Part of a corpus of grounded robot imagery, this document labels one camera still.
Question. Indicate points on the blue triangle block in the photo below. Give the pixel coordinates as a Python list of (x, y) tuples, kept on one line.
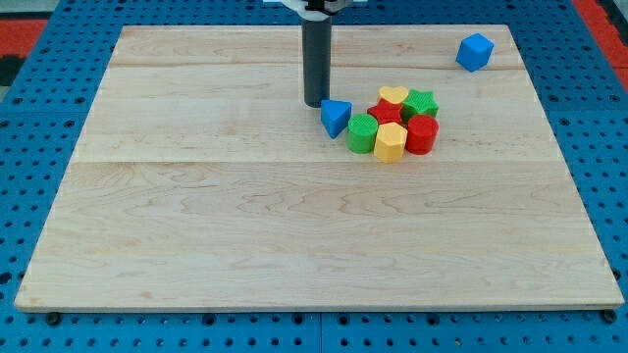
[(335, 115)]

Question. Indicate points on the red star block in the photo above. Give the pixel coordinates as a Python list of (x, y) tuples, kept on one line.
[(386, 112)]

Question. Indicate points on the green star block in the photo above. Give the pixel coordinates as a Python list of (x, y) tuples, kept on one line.
[(419, 103)]

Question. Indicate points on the green cylinder block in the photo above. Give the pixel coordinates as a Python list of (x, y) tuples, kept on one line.
[(361, 133)]

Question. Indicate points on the yellow hexagon block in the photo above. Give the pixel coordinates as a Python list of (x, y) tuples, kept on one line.
[(390, 142)]

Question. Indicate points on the light wooden board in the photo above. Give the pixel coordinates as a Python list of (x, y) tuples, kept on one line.
[(201, 182)]

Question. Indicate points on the red cylinder block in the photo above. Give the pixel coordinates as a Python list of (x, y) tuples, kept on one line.
[(422, 131)]

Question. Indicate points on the yellow heart block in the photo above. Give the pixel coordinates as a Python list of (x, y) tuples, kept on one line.
[(394, 95)]

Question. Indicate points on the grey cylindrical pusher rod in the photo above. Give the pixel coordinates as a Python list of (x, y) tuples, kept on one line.
[(316, 61)]

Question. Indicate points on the blue cube block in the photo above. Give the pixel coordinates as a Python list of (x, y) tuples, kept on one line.
[(474, 52)]

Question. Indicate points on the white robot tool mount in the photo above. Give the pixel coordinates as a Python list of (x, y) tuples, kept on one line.
[(315, 10)]

